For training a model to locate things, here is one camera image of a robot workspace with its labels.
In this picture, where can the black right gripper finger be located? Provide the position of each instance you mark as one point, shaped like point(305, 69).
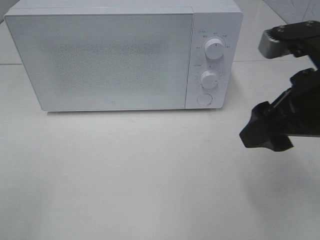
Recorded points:
point(264, 115)
point(254, 136)

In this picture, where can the round white door button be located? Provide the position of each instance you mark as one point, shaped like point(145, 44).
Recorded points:
point(205, 99)

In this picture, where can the white microwave door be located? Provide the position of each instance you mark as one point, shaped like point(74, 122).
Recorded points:
point(105, 62)

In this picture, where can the white dial knob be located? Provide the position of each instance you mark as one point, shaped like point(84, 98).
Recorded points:
point(209, 79)
point(214, 48)

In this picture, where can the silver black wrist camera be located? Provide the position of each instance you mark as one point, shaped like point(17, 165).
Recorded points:
point(298, 39)

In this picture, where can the white microwave oven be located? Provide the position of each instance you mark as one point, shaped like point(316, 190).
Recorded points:
point(221, 18)

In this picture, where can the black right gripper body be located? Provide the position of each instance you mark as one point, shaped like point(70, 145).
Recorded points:
point(298, 112)

